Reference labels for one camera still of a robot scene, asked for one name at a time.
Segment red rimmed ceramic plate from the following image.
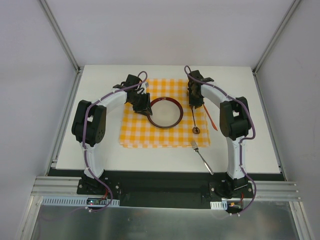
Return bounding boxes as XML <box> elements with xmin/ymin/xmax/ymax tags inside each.
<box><xmin>147</xmin><ymin>97</ymin><xmax>184</xmax><ymax>129</ymax></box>

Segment orange checkered cloth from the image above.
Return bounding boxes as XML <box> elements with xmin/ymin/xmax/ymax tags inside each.
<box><xmin>119</xmin><ymin>78</ymin><xmax>211</xmax><ymax>148</ymax></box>

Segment copper spoon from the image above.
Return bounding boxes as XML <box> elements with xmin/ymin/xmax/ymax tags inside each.
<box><xmin>191</xmin><ymin>107</ymin><xmax>201</xmax><ymax>135</ymax></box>

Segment silver fork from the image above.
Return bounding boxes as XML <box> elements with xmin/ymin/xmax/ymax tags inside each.
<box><xmin>190</xmin><ymin>139</ymin><xmax>214</xmax><ymax>176</ymax></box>

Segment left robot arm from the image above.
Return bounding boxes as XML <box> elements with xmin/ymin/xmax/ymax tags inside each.
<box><xmin>71</xmin><ymin>71</ymin><xmax>153</xmax><ymax>195</ymax></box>

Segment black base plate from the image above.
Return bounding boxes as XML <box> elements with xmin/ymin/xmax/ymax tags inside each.
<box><xmin>76</xmin><ymin>170</ymin><xmax>257</xmax><ymax>210</ymax></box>

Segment right cable duct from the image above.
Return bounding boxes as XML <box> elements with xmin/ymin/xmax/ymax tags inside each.
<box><xmin>210</xmin><ymin>200</ymin><xmax>228</xmax><ymax>211</ymax></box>

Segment cable duct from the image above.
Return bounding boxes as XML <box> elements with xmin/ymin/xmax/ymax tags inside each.
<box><xmin>42</xmin><ymin>196</ymin><xmax>120</xmax><ymax>208</ymax></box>
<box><xmin>210</xmin><ymin>200</ymin><xmax>228</xmax><ymax>211</ymax></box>

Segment aluminium front rail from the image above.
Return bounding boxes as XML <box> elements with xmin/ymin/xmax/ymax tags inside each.
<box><xmin>31</xmin><ymin>176</ymin><xmax>302</xmax><ymax>202</ymax></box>

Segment left frame post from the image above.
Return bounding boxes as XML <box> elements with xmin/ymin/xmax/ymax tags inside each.
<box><xmin>38</xmin><ymin>0</ymin><xmax>85</xmax><ymax>73</ymax></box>

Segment frame post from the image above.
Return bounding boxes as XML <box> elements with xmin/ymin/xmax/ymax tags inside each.
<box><xmin>251</xmin><ymin>0</ymin><xmax>305</xmax><ymax>75</ymax></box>
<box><xmin>38</xmin><ymin>0</ymin><xmax>85</xmax><ymax>73</ymax></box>

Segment left cable duct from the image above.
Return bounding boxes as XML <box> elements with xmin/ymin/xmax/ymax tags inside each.
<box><xmin>42</xmin><ymin>196</ymin><xmax>120</xmax><ymax>208</ymax></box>

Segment right frame post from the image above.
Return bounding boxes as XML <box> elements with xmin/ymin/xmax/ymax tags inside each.
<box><xmin>251</xmin><ymin>0</ymin><xmax>305</xmax><ymax>75</ymax></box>

